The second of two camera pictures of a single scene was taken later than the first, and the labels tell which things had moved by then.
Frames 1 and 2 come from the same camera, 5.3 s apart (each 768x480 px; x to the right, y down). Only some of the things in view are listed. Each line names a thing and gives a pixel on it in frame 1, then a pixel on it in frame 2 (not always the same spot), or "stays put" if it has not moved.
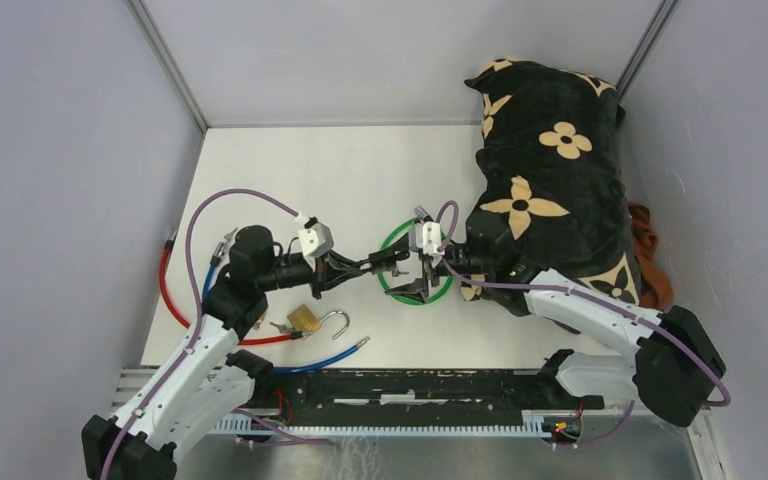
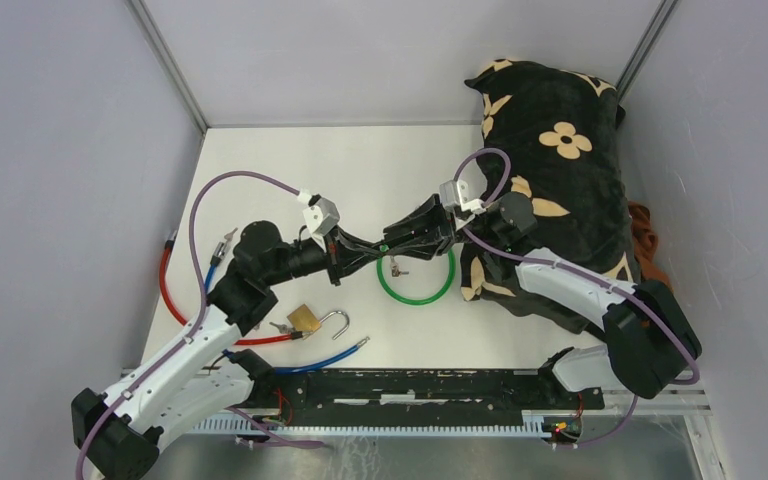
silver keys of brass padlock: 284,329 stays put
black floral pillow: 552,176 stays put
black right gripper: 417,289 to 436,233
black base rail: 418,393 stays put
